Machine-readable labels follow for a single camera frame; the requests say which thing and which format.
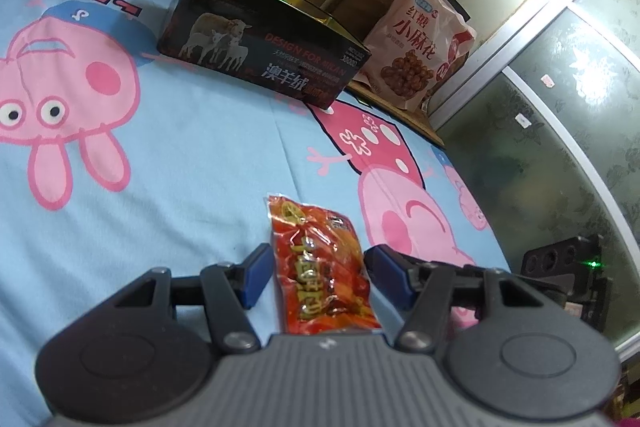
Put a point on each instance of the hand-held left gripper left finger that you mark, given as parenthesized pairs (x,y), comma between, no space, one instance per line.
(256,279)

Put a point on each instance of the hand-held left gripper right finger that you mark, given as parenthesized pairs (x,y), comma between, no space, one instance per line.
(392,274)

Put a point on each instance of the red orange snack packet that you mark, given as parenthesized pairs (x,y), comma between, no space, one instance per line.
(320,267)

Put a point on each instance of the black box with sheep print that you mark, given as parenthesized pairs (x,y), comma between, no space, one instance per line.
(260,42)

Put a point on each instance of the frosted glass sliding door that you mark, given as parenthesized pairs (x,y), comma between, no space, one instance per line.
(550,167)

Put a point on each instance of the light blue printed blanket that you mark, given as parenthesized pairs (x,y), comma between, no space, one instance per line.
(175,182)

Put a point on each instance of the small pink sticker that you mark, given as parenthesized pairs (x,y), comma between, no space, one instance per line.
(523,121)
(547,80)

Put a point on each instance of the pink snack bag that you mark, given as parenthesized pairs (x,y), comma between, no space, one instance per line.
(415,42)

